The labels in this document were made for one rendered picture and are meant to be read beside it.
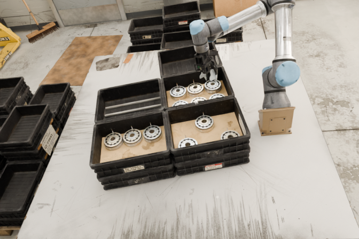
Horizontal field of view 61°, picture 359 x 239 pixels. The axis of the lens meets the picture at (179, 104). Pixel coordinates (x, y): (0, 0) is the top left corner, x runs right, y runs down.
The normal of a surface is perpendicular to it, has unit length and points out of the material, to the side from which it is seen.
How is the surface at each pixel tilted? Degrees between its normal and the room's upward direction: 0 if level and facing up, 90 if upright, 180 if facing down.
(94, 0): 90
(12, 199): 0
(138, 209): 0
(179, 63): 0
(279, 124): 90
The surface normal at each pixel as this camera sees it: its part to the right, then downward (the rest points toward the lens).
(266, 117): -0.01, 0.69
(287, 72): 0.09, 0.07
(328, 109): -0.14, -0.72
